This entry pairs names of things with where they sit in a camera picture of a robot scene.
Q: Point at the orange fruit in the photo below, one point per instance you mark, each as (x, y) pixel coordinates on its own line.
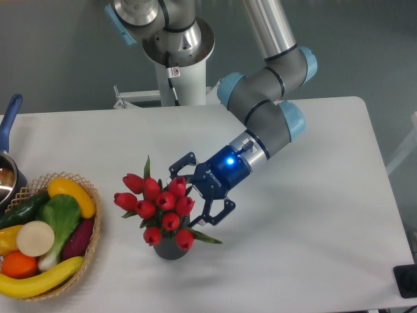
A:
(18, 265)

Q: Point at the yellow banana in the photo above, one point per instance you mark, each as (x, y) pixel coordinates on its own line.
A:
(36, 285)

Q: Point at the green bok choy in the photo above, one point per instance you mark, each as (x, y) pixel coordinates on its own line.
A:
(62, 214)

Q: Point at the yellow bell pepper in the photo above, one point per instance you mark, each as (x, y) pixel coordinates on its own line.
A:
(8, 239)

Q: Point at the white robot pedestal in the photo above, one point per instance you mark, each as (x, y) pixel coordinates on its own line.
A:
(179, 59)

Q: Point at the green cucumber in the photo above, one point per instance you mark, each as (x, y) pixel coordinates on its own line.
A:
(25, 211)

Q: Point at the red tulip bouquet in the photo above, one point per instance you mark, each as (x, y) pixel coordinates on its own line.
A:
(160, 208)

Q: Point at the woven wicker basket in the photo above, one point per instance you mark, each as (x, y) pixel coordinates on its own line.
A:
(41, 184)

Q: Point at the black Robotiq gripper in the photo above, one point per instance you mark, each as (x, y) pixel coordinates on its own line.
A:
(220, 173)

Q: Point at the blue handled steel saucepan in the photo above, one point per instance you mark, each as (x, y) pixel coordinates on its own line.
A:
(12, 179)

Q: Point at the white frame at right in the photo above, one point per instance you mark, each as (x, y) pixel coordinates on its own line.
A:
(404, 149)

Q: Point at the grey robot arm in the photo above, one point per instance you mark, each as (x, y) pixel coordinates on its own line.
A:
(256, 101)

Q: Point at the purple sweet potato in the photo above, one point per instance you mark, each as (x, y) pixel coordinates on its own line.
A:
(79, 240)

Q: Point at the black device at table edge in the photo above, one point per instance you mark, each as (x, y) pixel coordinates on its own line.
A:
(405, 277)

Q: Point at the beige round radish slice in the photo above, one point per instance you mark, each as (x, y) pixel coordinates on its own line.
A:
(35, 238)

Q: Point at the dark grey ribbed vase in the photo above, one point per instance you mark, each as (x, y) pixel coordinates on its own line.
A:
(168, 248)

